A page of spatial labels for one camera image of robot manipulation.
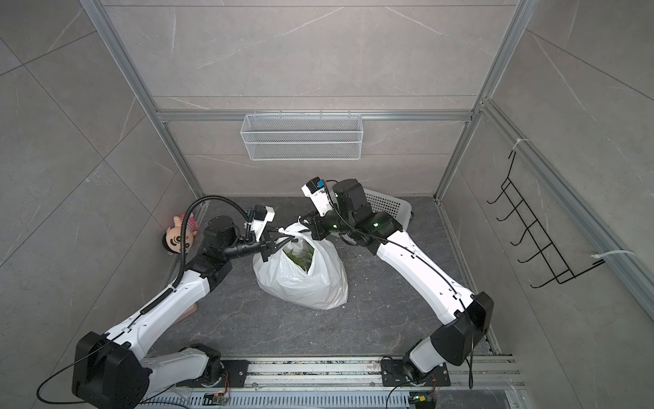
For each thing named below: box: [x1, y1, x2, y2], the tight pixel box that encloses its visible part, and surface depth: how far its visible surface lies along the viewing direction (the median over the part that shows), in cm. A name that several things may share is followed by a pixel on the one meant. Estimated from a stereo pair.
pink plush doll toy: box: [161, 213, 198, 254], surface depth 97 cm
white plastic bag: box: [252, 222, 350, 311], surface depth 74 cm
